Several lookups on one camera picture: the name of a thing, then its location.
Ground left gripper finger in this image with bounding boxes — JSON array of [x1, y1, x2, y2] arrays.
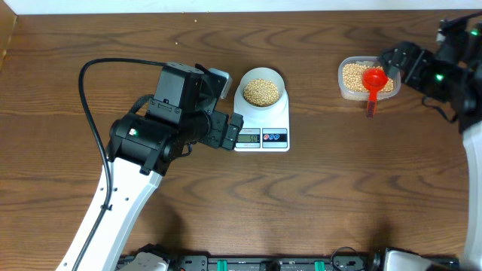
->
[[221, 129, 238, 151], [229, 113, 244, 132]]

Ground red plastic measuring scoop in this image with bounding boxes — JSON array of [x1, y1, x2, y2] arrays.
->
[[362, 68, 389, 118]]

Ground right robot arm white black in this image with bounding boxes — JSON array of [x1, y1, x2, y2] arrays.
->
[[378, 11, 481, 270]]

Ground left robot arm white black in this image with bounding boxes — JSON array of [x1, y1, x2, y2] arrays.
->
[[58, 108, 243, 270]]

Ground white digital kitchen scale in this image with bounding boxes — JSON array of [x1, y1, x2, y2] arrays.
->
[[234, 85, 291, 152]]

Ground soybeans in white bowl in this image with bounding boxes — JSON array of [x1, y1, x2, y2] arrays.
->
[[243, 78, 280, 107]]

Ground white round bowl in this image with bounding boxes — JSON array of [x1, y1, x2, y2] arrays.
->
[[238, 67, 285, 108]]

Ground clear plastic soybean container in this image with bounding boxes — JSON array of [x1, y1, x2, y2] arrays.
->
[[338, 56, 401, 102]]

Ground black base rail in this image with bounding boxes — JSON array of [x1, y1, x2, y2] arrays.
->
[[116, 252, 377, 271]]

